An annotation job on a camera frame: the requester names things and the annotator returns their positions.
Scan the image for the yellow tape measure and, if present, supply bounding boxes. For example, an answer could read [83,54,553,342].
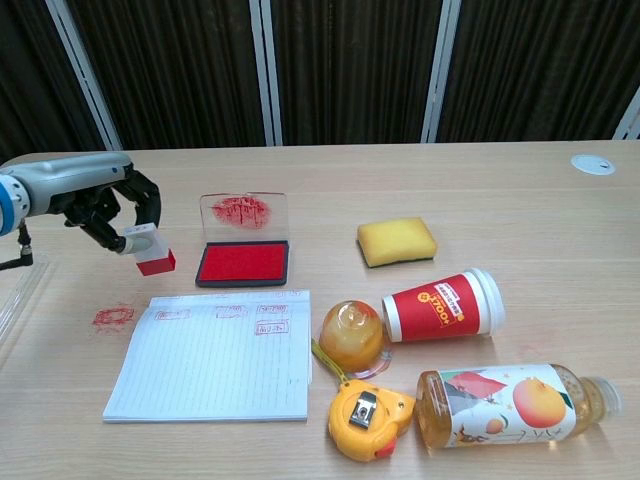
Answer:
[310,337,417,463]

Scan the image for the yellow sponge green base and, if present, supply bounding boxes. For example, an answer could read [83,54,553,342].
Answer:
[356,215,439,268]

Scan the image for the white lined notepad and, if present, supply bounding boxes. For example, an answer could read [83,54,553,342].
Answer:
[102,288,315,425]

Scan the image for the peach juice plastic bottle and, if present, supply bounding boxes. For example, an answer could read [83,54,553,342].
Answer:
[414,362,625,456]

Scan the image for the grey partition frame post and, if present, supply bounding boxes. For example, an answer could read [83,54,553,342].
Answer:
[44,0,124,152]
[612,87,640,141]
[420,0,462,145]
[248,0,285,148]

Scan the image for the dark ribbed partition panel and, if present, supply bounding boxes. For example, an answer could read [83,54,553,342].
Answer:
[437,0,640,144]
[67,0,266,151]
[272,0,444,147]
[0,0,107,166]

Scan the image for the orange fruit jelly cup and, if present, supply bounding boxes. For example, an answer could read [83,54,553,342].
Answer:
[317,298,395,380]

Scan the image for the red and white stamp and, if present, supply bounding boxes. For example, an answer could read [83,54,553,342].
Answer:
[123,223,179,277]

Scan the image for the white table cable grommet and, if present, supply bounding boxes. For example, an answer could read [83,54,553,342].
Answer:
[570,153,616,176]

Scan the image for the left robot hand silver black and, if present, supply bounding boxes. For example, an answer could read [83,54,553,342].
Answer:
[22,152,162,256]

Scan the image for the red ink pad clear lid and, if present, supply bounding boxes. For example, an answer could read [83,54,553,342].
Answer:
[194,191,292,289]

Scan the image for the red paper cup white lid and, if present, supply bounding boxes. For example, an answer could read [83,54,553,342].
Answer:
[381,267,507,344]

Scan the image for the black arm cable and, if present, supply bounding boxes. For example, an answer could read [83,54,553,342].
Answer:
[0,222,35,272]

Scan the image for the clear acrylic tray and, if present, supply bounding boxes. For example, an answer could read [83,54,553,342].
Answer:
[0,255,55,374]

